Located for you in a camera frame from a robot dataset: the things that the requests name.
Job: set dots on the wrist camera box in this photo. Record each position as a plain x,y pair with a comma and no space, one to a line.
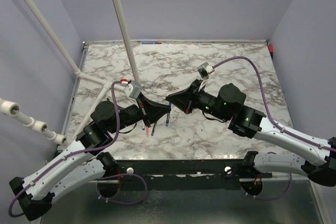
205,70
133,89

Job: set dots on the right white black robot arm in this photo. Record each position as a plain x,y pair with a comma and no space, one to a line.
309,156

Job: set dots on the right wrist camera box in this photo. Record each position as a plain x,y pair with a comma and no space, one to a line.
205,70

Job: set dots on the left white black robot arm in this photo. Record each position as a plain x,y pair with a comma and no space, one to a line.
85,158

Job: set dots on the blue pen cap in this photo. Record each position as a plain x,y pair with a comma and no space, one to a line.
168,116

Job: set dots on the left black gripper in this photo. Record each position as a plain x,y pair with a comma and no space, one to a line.
150,109

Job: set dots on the blue red marker at edge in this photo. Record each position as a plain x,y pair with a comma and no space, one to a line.
151,43

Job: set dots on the red black clamp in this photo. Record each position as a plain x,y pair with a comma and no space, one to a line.
271,51

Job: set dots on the red pen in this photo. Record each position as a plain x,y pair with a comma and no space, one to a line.
147,131

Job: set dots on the white pvc pipe frame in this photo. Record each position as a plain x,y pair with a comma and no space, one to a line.
41,127

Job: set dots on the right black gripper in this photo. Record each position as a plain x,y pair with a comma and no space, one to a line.
185,99

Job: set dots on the purple pen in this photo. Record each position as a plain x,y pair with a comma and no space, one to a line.
154,127

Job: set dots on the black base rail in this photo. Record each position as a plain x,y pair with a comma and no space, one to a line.
185,174

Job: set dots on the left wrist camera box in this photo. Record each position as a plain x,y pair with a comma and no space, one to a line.
133,89

